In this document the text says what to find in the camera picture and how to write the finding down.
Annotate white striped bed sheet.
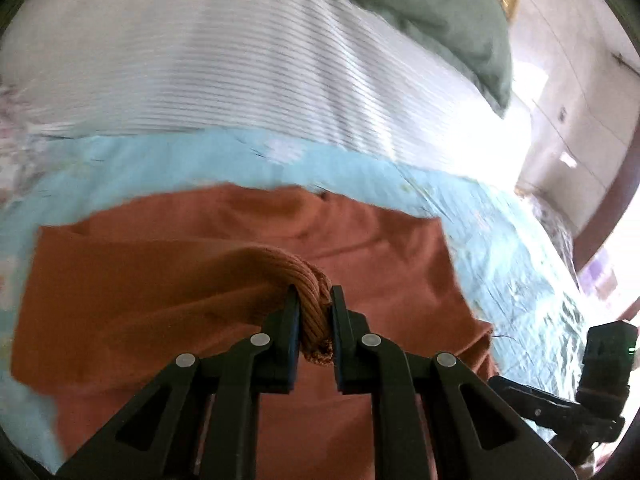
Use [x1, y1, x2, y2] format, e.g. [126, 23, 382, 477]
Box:
[0, 0, 533, 181]

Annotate light blue floral blanket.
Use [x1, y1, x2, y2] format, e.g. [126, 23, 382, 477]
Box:
[0, 127, 591, 476]

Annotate rust orange garment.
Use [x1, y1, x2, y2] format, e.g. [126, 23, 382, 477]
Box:
[10, 184, 501, 480]

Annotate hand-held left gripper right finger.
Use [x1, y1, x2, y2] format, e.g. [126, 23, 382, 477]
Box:
[330, 285, 578, 480]

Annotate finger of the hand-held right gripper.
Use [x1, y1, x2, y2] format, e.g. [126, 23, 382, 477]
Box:
[487, 375, 591, 433]

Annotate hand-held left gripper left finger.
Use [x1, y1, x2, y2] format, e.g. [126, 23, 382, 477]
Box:
[55, 285, 302, 480]

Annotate grey green pillow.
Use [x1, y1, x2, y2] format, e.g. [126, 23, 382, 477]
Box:
[265, 0, 513, 120]

